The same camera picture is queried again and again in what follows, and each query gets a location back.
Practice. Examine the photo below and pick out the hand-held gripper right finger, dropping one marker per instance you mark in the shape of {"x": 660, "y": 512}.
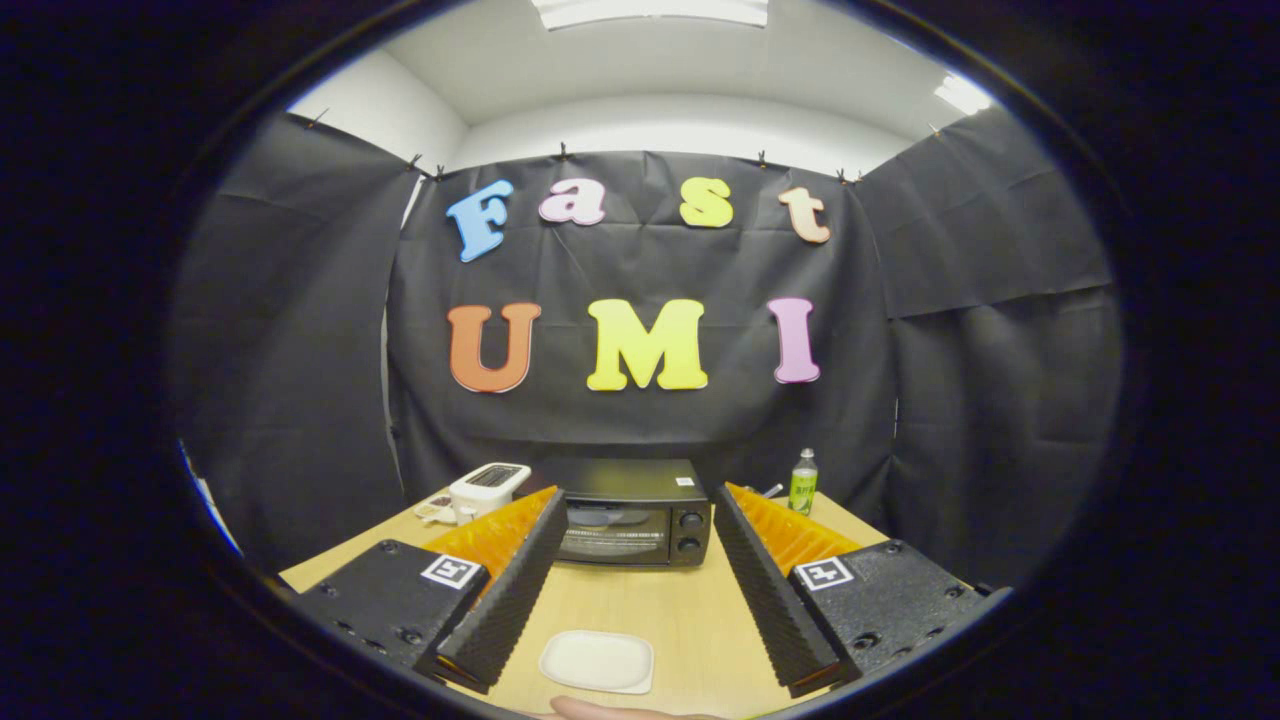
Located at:
{"x": 770, "y": 600}

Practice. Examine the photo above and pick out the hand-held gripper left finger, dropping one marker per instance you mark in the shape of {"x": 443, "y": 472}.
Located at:
{"x": 515, "y": 600}

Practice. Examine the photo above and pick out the long ceiling light panel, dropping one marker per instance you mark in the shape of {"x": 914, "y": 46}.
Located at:
{"x": 650, "y": 10}

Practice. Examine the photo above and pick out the green drink bottle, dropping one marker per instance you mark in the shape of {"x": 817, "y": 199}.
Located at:
{"x": 802, "y": 490}

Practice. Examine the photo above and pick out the black toaster oven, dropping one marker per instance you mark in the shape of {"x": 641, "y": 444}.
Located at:
{"x": 620, "y": 480}

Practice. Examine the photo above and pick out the black backdrop cloth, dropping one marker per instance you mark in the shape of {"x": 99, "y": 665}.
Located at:
{"x": 650, "y": 260}

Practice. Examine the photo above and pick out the white slot toaster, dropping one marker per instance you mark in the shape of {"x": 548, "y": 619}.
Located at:
{"x": 480, "y": 500}

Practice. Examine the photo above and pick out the white oval plate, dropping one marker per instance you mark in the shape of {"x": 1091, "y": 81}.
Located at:
{"x": 597, "y": 662}

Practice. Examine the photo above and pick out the small ceiling light panel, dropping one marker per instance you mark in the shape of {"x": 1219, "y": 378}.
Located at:
{"x": 962, "y": 95}

